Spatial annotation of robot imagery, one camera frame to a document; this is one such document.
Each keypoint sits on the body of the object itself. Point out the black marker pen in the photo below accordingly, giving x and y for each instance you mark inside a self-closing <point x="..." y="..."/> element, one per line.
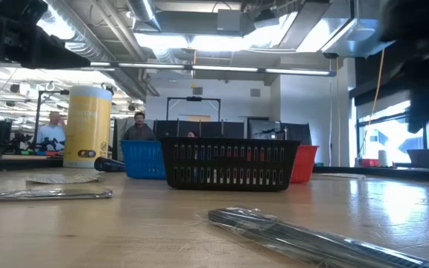
<point x="106" y="164"/>

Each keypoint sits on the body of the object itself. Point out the red plastic basket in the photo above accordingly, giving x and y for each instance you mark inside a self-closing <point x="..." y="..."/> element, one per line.
<point x="305" y="164"/>

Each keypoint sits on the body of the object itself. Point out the black plastic basket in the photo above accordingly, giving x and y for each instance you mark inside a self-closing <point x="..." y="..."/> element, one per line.
<point x="229" y="187"/>

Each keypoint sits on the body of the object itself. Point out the yellow white wipes canister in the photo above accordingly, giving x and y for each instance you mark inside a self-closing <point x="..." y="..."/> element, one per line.
<point x="88" y="126"/>

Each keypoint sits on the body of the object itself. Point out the blue plastic basket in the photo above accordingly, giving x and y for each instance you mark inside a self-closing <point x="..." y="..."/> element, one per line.
<point x="140" y="160"/>

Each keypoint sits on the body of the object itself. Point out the black comb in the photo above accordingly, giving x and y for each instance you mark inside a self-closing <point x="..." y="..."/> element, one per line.
<point x="50" y="194"/>
<point x="274" y="231"/>

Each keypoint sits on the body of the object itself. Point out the long ceiling light bar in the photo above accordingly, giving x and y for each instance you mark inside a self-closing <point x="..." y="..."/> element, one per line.
<point x="296" y="71"/>

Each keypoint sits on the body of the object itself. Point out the silver round ventilation duct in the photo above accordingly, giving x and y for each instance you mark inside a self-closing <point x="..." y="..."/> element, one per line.
<point x="91" y="42"/>

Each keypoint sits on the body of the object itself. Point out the black partition panel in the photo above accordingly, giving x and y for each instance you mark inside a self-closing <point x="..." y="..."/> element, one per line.
<point x="214" y="129"/>

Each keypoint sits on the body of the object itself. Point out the white paper roll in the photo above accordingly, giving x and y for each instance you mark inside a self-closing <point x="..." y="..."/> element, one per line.
<point x="383" y="158"/>

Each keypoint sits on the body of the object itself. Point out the person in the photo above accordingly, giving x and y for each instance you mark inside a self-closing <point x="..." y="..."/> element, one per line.
<point x="139" y="132"/>
<point x="52" y="136"/>
<point x="191" y="134"/>

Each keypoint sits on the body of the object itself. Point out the white bandage strip pack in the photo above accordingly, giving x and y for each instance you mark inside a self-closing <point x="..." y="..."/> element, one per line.
<point x="62" y="179"/>

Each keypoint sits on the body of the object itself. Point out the small red box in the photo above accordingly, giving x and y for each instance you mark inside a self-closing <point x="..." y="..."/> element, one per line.
<point x="370" y="162"/>

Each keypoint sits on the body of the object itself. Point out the large metal air duct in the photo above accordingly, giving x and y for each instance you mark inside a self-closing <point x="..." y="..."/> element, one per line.
<point x="311" y="26"/>

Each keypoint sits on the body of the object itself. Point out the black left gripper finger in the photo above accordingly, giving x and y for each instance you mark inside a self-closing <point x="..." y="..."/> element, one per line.
<point x="54" y="56"/>

